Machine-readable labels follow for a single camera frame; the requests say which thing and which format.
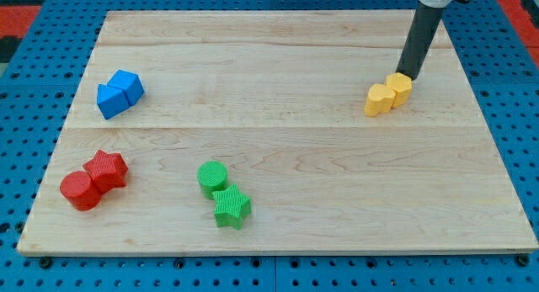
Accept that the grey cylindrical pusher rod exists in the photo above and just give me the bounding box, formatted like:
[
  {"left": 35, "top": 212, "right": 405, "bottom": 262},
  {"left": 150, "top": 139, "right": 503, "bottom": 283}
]
[{"left": 396, "top": 2, "right": 444, "bottom": 80}]

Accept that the green star block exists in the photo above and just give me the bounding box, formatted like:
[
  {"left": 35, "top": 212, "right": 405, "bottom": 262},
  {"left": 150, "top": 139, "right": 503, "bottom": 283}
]
[{"left": 213, "top": 184, "right": 251, "bottom": 230}]

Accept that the wooden board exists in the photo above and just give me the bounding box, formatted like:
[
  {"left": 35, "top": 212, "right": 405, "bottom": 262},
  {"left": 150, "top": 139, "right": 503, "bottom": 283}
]
[{"left": 18, "top": 10, "right": 538, "bottom": 257}]

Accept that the green cylinder block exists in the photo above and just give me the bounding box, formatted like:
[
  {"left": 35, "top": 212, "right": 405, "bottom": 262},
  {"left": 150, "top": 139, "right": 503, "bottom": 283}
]
[{"left": 197, "top": 161, "right": 228, "bottom": 199}]

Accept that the blue cube block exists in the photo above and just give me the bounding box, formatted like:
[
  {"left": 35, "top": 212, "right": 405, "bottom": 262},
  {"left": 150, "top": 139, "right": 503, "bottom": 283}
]
[{"left": 107, "top": 70, "right": 145, "bottom": 106}]

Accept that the yellow heart block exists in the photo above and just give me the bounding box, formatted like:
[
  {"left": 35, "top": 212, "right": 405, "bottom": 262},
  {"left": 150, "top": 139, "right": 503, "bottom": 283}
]
[{"left": 364, "top": 83, "right": 396, "bottom": 117}]

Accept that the yellow hexagon block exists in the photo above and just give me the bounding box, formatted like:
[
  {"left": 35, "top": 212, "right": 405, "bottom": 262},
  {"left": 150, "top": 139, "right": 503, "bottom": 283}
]
[{"left": 385, "top": 72, "right": 413, "bottom": 108}]

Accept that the red star block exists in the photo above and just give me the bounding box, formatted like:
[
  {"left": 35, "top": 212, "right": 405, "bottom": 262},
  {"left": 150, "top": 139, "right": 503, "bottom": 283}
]
[{"left": 83, "top": 150, "right": 128, "bottom": 194}]

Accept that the blue triangle block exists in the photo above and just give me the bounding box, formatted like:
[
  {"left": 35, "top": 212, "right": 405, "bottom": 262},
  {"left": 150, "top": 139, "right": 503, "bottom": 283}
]
[{"left": 96, "top": 84, "right": 130, "bottom": 119}]

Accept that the red cylinder block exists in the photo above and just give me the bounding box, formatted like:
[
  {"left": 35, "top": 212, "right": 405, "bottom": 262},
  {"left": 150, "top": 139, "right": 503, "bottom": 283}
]
[{"left": 60, "top": 171, "right": 102, "bottom": 211}]

